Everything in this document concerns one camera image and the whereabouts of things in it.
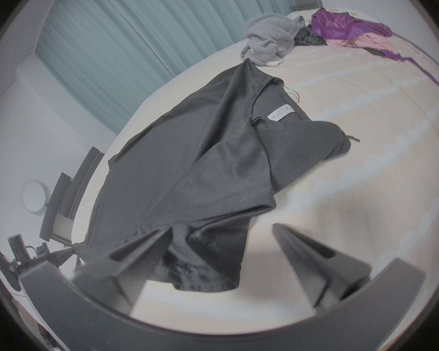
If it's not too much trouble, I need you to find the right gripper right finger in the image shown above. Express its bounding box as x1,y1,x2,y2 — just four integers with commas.
272,224,371,308

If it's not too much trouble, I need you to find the black shiny garment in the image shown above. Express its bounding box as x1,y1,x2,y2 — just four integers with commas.
294,26,328,47

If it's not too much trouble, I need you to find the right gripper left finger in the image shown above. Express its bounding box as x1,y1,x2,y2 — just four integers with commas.
73,228,171,308

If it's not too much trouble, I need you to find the grey knit garment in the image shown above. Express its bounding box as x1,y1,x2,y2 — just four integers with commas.
240,13,306,67

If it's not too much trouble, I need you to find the black dressing table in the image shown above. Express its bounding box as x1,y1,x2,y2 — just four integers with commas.
40,172,82,248

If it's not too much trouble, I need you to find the purple satin garment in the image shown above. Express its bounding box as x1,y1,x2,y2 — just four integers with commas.
310,8,439,92

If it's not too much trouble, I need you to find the bed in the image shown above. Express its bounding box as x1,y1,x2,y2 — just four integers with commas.
71,0,439,337

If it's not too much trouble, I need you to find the black T-shirt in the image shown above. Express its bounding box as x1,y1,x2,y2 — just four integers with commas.
62,59,361,293

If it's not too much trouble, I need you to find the pink garment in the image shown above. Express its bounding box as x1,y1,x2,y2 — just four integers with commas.
326,31,399,51

